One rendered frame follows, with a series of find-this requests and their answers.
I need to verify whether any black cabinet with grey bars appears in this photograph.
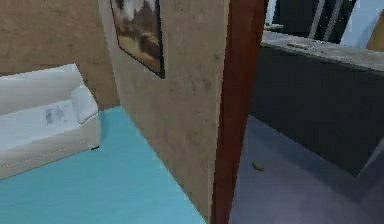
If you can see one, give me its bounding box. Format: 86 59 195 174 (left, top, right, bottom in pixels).
272 0 358 45

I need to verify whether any white sofa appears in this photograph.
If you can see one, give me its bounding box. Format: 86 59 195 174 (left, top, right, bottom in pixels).
0 63 102 180

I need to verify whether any tan flat object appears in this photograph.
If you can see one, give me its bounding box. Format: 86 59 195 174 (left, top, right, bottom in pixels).
287 41 312 51

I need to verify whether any reddish brown door frame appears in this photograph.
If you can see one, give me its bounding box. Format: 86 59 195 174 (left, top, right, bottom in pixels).
209 0 270 224

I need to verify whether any dark grey kitchen counter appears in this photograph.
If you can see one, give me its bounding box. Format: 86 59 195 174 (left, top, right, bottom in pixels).
249 29 384 178

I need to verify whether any framed brown landscape picture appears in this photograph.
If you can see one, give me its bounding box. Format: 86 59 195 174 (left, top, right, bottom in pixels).
109 0 166 80

